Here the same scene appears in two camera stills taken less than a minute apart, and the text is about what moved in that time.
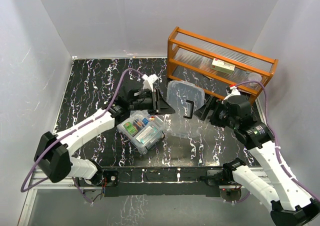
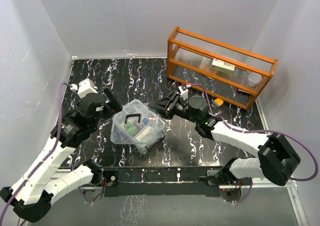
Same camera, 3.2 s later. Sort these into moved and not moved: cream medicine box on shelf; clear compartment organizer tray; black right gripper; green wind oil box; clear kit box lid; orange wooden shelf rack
Moved: black right gripper; clear kit box lid
Not moved: orange wooden shelf rack; clear compartment organizer tray; green wind oil box; cream medicine box on shelf
